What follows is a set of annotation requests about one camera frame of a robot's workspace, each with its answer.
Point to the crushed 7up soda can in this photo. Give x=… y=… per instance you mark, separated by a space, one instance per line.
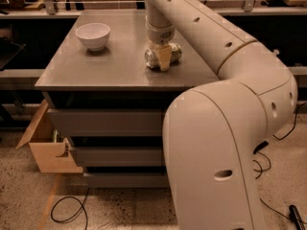
x=162 y=56

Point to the black power strip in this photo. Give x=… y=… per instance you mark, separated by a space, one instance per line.
x=296 y=218

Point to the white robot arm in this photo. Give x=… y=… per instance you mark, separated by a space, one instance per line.
x=211 y=131

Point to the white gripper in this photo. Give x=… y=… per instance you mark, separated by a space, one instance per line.
x=159 y=34

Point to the black power adapter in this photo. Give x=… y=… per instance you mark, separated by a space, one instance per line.
x=260 y=147

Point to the grey drawer cabinet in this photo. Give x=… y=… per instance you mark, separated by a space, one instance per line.
x=110 y=105

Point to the open cardboard box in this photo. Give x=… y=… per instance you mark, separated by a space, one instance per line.
x=51 y=154

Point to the white ceramic bowl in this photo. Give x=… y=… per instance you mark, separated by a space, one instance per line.
x=93 y=36

